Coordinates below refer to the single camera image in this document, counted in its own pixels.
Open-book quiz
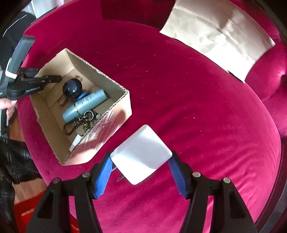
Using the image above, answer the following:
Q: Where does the red velvet sofa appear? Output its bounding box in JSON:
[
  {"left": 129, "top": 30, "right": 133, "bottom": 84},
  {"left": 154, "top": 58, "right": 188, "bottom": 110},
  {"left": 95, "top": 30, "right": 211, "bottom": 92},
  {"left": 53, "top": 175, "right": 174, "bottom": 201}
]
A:
[{"left": 18, "top": 1, "right": 286, "bottom": 220}]

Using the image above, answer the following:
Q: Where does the light blue cosmetic tube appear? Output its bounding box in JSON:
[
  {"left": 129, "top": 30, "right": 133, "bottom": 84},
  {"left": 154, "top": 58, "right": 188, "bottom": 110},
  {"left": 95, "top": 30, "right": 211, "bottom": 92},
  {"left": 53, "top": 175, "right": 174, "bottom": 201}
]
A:
[{"left": 62, "top": 89, "right": 107, "bottom": 123}]

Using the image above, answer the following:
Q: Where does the cardboard box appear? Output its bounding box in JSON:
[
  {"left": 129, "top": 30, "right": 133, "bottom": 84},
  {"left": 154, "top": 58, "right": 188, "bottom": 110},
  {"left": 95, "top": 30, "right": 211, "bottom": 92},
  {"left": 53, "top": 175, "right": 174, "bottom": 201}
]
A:
[{"left": 30, "top": 49, "right": 132, "bottom": 166}]

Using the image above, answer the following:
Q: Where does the person's left hand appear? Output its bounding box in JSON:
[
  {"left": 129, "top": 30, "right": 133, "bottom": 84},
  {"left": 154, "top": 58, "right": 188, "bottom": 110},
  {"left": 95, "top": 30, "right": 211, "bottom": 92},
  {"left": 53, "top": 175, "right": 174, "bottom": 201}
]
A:
[{"left": 0, "top": 98, "right": 17, "bottom": 118}]

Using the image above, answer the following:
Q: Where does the brown lipstick tube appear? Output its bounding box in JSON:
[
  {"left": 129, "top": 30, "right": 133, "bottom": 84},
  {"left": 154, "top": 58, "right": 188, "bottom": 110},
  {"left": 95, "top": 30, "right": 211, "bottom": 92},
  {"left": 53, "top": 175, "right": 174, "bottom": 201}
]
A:
[{"left": 58, "top": 76, "right": 82, "bottom": 106}]

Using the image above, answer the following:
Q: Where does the metal keychain bunch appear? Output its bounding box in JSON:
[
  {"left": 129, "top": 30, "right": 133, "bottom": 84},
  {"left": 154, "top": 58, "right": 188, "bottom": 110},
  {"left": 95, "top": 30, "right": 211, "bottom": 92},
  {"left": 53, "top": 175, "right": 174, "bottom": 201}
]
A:
[{"left": 63, "top": 110, "right": 102, "bottom": 136}]

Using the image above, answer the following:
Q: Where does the dark blue round ball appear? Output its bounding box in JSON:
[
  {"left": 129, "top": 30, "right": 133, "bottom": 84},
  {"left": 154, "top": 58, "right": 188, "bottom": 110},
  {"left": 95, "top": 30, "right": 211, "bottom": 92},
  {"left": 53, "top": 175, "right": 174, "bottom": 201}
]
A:
[{"left": 62, "top": 79, "right": 82, "bottom": 99}]

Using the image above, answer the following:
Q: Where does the beige paper sheet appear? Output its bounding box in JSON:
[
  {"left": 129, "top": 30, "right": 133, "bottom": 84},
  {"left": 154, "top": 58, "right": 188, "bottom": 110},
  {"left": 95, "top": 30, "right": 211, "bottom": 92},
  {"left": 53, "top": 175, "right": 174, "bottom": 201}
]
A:
[{"left": 160, "top": 0, "right": 275, "bottom": 82}]

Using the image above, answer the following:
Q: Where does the white power adapter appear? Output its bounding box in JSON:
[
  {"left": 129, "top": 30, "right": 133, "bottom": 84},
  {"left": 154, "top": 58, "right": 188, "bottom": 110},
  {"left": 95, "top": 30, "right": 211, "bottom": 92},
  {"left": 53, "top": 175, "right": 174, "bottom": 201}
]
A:
[{"left": 110, "top": 125, "right": 172, "bottom": 185}]

